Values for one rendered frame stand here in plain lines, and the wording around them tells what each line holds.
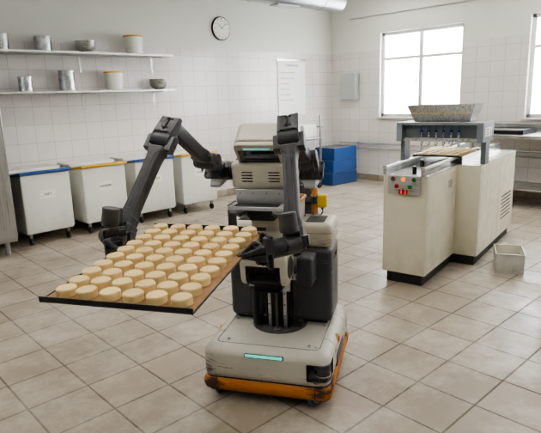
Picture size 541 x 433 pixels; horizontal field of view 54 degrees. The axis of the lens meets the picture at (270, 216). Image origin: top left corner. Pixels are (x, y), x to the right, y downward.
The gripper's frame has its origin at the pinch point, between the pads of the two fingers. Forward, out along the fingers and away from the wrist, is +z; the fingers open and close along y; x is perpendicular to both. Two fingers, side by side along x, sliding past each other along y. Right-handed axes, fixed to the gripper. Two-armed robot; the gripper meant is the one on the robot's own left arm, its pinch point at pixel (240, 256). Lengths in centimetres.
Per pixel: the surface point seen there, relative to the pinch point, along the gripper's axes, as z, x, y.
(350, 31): -517, 601, -116
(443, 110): -281, 183, -16
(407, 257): -211, 150, 87
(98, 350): 14, 171, 103
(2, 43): 13, 496, -94
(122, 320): -9, 207, 104
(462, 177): -283, 163, 37
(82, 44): -69, 513, -94
